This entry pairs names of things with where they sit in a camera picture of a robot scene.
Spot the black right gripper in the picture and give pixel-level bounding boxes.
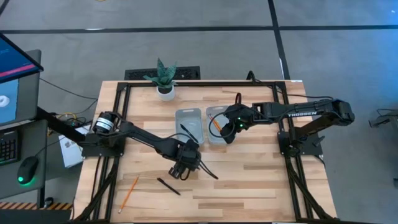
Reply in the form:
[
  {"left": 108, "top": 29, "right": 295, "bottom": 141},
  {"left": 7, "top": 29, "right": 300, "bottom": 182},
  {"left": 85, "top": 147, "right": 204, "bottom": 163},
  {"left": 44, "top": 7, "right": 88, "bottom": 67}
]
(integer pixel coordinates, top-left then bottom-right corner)
[{"left": 220, "top": 104, "right": 254, "bottom": 144}]

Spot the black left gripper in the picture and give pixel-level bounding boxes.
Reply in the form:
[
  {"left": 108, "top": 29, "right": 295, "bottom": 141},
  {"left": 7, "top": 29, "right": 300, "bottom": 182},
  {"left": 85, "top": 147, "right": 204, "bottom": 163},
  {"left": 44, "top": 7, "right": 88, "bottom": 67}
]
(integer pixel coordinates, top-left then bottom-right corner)
[{"left": 169, "top": 141, "right": 201, "bottom": 180}]

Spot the orange pencil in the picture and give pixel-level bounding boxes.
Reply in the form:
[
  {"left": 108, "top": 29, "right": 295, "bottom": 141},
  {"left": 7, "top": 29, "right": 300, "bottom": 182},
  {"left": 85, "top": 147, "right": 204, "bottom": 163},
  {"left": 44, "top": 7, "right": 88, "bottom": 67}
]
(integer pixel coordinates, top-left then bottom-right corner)
[
  {"left": 210, "top": 114, "right": 223, "bottom": 131},
  {"left": 208, "top": 115, "right": 220, "bottom": 133},
  {"left": 118, "top": 175, "right": 140, "bottom": 214}
]

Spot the black pen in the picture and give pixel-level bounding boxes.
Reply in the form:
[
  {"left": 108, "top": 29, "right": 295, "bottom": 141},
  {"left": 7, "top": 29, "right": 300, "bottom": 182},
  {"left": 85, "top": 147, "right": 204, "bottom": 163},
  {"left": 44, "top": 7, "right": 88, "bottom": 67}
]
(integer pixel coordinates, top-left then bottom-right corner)
[
  {"left": 156, "top": 177, "right": 182, "bottom": 197},
  {"left": 180, "top": 123, "right": 199, "bottom": 144}
]

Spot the grey plastic storage bin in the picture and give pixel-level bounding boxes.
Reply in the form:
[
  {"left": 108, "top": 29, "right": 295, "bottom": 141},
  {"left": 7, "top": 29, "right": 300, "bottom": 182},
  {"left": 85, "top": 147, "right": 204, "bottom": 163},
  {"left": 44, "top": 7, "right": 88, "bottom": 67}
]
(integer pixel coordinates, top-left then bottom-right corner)
[
  {"left": 205, "top": 105, "right": 237, "bottom": 146},
  {"left": 175, "top": 108, "right": 205, "bottom": 146}
]

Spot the white round plant pot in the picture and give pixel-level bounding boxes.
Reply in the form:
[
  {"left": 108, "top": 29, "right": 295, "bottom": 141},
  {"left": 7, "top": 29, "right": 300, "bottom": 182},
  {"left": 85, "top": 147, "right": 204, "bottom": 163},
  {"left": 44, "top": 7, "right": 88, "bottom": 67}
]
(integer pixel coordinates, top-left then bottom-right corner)
[{"left": 156, "top": 84, "right": 177, "bottom": 101}]

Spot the green artificial snake plant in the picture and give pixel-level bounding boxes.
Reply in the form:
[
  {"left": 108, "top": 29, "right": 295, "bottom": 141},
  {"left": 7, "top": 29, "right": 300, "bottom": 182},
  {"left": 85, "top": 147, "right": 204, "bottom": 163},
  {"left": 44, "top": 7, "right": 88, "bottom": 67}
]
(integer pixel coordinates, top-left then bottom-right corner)
[{"left": 142, "top": 57, "right": 178, "bottom": 90}]

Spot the white printed paper box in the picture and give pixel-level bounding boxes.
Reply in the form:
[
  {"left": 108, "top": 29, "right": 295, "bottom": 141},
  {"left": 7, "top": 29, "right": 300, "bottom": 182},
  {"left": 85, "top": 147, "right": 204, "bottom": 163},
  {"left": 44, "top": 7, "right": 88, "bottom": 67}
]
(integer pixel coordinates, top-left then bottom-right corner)
[{"left": 58, "top": 134, "right": 83, "bottom": 169}]

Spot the black diagonal beam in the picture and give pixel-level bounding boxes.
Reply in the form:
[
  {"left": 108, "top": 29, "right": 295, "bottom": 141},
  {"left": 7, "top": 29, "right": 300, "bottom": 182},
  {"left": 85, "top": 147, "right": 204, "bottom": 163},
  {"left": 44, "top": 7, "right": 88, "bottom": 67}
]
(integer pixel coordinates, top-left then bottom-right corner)
[{"left": 36, "top": 106, "right": 91, "bottom": 144}]

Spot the black computer mouse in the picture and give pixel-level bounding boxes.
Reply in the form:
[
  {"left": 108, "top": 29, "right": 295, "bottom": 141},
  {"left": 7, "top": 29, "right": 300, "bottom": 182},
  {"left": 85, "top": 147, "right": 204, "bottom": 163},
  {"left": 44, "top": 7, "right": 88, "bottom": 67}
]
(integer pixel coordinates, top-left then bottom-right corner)
[{"left": 17, "top": 156, "right": 40, "bottom": 185}]

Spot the dark grey desk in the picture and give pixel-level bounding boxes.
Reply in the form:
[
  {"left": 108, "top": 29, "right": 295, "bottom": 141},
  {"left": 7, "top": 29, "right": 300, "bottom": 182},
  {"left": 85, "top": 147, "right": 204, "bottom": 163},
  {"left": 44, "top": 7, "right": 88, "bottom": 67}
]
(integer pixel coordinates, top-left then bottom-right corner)
[{"left": 0, "top": 119, "right": 49, "bottom": 200}]

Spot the grey screen with blue picture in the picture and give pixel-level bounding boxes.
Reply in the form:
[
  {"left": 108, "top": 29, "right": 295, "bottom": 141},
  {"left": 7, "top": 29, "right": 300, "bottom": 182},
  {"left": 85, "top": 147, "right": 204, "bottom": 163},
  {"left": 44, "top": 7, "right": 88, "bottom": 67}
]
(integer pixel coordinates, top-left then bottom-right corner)
[{"left": 0, "top": 49, "right": 42, "bottom": 127}]

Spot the black keyboard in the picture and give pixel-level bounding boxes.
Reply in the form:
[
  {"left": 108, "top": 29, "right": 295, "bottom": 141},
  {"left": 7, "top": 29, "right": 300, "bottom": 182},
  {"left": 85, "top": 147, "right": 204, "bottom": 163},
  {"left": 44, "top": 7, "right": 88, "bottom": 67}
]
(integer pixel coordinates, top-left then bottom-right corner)
[{"left": 0, "top": 138, "right": 21, "bottom": 166}]

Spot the tilted computer monitor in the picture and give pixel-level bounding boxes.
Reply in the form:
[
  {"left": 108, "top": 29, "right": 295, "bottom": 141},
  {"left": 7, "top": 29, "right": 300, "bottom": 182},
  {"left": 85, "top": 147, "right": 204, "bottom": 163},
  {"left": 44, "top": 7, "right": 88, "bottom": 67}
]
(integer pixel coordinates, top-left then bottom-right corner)
[{"left": 0, "top": 32, "right": 44, "bottom": 85}]

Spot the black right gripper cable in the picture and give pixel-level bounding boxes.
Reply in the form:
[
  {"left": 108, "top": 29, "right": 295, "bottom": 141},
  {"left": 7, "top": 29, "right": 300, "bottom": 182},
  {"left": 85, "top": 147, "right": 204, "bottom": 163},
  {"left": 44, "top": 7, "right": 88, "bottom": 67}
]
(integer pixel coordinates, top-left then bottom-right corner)
[{"left": 208, "top": 111, "right": 233, "bottom": 139}]

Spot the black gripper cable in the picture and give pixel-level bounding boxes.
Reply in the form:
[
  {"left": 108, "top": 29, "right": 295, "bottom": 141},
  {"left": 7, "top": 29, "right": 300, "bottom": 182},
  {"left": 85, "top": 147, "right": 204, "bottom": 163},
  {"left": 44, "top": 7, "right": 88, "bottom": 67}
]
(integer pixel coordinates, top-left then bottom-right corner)
[
  {"left": 198, "top": 160, "right": 220, "bottom": 180},
  {"left": 208, "top": 111, "right": 233, "bottom": 139}
]

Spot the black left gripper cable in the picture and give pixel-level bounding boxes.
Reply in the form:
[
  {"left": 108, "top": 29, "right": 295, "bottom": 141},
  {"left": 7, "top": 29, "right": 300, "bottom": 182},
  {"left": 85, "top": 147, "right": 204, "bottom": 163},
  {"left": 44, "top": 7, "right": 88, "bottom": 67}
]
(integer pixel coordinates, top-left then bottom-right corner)
[{"left": 198, "top": 160, "right": 220, "bottom": 180}]

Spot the black aluminium table frame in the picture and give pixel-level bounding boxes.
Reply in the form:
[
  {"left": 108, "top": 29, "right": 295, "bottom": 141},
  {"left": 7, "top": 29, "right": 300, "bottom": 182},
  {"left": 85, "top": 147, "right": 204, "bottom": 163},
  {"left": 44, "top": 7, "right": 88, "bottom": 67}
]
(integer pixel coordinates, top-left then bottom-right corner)
[{"left": 73, "top": 80, "right": 340, "bottom": 222}]

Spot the black power cable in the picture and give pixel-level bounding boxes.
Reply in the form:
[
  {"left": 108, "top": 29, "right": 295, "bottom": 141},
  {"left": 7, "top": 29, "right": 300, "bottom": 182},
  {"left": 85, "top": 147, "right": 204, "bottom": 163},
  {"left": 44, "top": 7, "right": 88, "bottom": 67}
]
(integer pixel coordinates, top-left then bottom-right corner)
[{"left": 246, "top": 70, "right": 335, "bottom": 101}]

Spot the yellow cable bundle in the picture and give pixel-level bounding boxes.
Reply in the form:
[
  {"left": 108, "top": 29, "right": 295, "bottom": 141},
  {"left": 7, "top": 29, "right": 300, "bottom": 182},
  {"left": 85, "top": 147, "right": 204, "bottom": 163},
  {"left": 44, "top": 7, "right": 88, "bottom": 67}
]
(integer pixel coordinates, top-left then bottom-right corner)
[{"left": 55, "top": 111, "right": 79, "bottom": 129}]

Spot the thin black floor cable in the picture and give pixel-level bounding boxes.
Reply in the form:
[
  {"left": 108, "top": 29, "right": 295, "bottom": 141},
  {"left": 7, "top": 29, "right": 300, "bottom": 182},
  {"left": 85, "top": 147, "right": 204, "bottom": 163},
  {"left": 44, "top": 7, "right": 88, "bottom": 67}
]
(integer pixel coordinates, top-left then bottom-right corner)
[{"left": 39, "top": 77, "right": 99, "bottom": 101}]

